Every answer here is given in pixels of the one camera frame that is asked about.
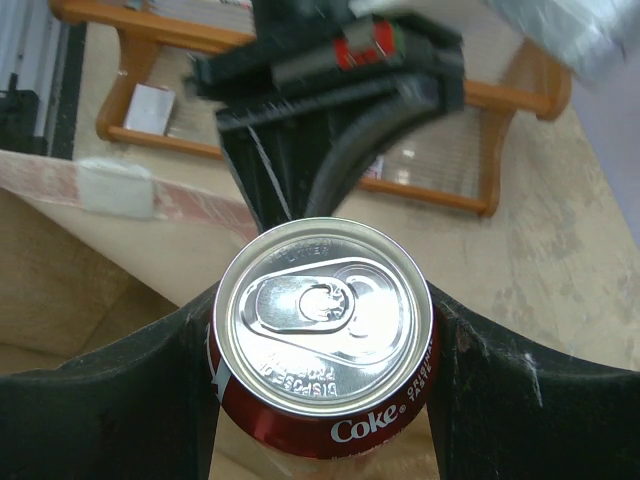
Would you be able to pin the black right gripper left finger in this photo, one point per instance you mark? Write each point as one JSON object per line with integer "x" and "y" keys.
{"x": 142, "y": 407}

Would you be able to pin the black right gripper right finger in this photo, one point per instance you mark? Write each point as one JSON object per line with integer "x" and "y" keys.
{"x": 506, "y": 407}

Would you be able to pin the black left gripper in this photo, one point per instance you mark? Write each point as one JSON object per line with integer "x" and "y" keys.
{"x": 313, "y": 69}

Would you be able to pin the brown canvas tote bag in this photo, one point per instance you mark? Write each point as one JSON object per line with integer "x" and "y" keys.
{"x": 93, "y": 251}

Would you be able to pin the red cola can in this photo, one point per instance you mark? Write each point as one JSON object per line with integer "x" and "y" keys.
{"x": 323, "y": 341}

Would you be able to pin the orange wooden framed tray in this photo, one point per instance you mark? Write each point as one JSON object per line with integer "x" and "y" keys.
{"x": 532, "y": 81}

